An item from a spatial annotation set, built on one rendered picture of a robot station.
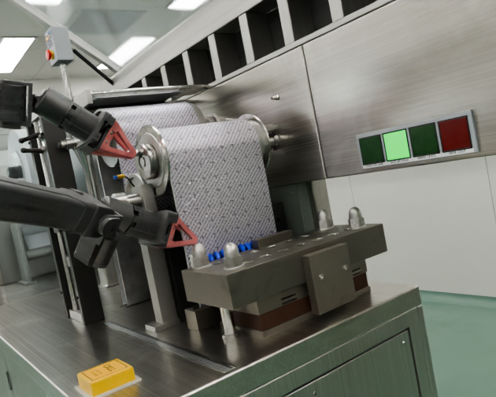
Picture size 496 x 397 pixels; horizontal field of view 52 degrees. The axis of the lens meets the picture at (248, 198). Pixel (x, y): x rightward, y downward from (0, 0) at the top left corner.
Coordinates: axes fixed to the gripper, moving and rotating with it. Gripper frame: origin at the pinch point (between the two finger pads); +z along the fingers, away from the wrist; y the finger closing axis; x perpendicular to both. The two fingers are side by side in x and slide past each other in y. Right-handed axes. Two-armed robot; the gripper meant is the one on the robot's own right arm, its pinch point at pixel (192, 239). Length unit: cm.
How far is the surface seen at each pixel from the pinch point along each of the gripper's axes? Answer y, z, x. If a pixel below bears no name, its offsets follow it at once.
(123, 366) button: 11.9, -12.8, -24.4
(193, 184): 0.3, -3.2, 10.7
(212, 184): 0.3, 1.0, 12.2
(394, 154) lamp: 29.2, 21.5, 22.7
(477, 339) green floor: -73, 233, 7
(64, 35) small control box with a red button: -58, -27, 54
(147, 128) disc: -4.7, -14.0, 19.6
